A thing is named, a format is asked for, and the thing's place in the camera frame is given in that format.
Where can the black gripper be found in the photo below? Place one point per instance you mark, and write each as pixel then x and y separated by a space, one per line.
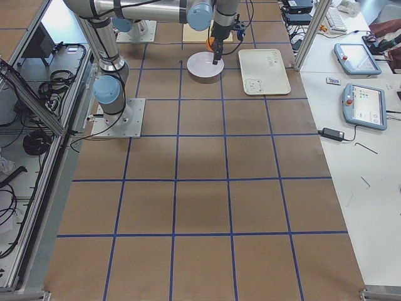
pixel 218 32

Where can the orange mandarin fruit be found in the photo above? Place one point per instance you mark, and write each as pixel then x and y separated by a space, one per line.
pixel 209 43

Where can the white ribbed ceramic plate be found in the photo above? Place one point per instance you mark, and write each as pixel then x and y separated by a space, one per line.
pixel 201 65

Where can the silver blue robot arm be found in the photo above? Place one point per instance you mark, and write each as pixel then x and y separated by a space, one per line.
pixel 130 26
pixel 199 15

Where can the cream bear plastic tray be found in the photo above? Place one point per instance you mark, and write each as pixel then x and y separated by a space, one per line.
pixel 263 72

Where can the bamboo cutting board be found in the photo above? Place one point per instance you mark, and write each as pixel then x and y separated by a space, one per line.
pixel 190 35

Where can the small purple white card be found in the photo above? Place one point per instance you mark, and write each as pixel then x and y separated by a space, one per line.
pixel 333 81

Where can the white keyboard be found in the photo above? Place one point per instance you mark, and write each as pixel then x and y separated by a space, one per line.
pixel 334 21

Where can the black power adapter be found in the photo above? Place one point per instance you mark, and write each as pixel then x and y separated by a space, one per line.
pixel 331 134

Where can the grey teach pendant far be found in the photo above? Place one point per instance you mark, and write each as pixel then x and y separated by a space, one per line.
pixel 355 59

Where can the grey teach pendant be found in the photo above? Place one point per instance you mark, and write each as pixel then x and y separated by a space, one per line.
pixel 364 106
pixel 355 59

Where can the grey teach pendant near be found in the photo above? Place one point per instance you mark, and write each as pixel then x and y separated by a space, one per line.
pixel 364 106

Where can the black allen key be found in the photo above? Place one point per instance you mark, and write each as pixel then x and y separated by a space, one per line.
pixel 365 147

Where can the black box on shelf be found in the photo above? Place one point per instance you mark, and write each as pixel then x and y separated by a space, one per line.
pixel 40 46

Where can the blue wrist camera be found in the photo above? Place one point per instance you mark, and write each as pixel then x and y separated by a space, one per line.
pixel 240 29

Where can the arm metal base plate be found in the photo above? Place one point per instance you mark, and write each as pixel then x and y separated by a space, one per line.
pixel 127 125
pixel 148 37

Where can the aluminium frame post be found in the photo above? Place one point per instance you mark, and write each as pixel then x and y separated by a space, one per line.
pixel 318 17

